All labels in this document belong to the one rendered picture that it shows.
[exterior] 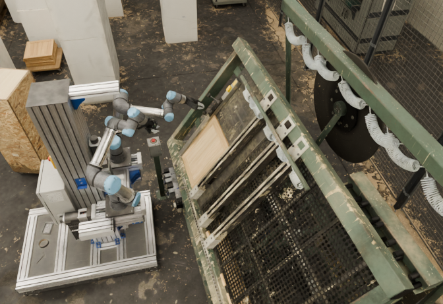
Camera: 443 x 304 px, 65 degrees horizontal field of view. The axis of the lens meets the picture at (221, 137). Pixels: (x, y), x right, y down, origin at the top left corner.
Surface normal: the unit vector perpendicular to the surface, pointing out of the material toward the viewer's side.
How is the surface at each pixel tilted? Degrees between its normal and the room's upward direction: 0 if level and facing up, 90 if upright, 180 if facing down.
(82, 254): 0
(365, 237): 55
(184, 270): 0
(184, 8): 90
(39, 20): 90
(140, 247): 0
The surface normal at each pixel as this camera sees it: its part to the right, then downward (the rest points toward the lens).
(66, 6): 0.22, 0.71
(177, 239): 0.02, -0.69
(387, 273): -0.77, -0.23
